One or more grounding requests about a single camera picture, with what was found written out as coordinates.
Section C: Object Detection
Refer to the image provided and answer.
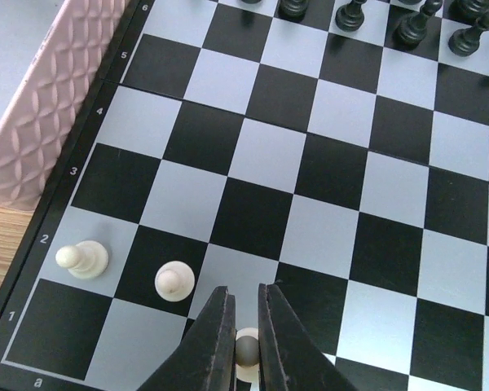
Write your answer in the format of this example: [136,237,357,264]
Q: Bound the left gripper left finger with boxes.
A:
[139,286,236,391]

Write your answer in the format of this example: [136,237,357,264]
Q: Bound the white pawn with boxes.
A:
[154,261,196,302]
[55,240,108,279]
[236,327,260,384]

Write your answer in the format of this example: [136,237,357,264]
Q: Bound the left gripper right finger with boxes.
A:
[258,283,356,390]

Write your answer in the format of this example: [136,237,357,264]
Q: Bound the black and grey chessboard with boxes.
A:
[0,1,489,390]

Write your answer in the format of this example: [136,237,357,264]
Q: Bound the black pawn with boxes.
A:
[395,0,443,46]
[335,0,367,32]
[448,10,489,57]
[279,0,309,18]

